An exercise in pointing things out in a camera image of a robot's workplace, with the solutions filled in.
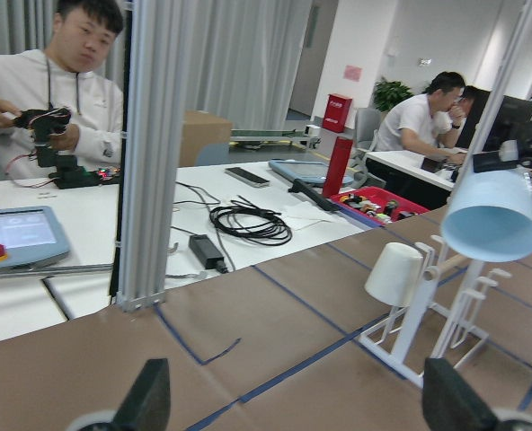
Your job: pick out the brown cardboard box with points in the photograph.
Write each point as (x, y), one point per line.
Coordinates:
(205, 139)

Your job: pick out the black power adapter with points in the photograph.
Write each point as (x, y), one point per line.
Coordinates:
(207, 253)

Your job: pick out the office worker in white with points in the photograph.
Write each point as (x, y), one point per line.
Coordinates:
(427, 123)

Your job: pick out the black bar tool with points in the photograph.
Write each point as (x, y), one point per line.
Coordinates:
(299, 186)

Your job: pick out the light blue ikea cup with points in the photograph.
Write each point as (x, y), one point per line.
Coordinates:
(489, 216)

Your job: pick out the cream white ikea cup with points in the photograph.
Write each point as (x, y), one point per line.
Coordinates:
(393, 278)

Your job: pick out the teach pendant tablet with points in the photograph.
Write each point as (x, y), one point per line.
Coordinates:
(31, 237)

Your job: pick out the smartphone on table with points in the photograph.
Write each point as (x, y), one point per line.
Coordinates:
(247, 177)

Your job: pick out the white cup drying rack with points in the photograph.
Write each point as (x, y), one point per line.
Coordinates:
(390, 339)

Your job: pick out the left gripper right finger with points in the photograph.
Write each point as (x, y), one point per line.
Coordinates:
(449, 403)

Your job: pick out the red fire cabinet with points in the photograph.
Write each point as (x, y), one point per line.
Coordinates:
(336, 112)

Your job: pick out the aluminium frame post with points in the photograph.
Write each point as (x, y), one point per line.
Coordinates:
(158, 71)

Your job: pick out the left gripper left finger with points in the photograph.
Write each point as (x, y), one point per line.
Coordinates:
(147, 405)

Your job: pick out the white paper sheet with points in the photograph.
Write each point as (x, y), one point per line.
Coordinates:
(305, 215)

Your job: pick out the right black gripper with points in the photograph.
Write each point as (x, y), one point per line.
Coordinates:
(514, 152)

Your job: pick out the red parts tray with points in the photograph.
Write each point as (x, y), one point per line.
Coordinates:
(375, 206)

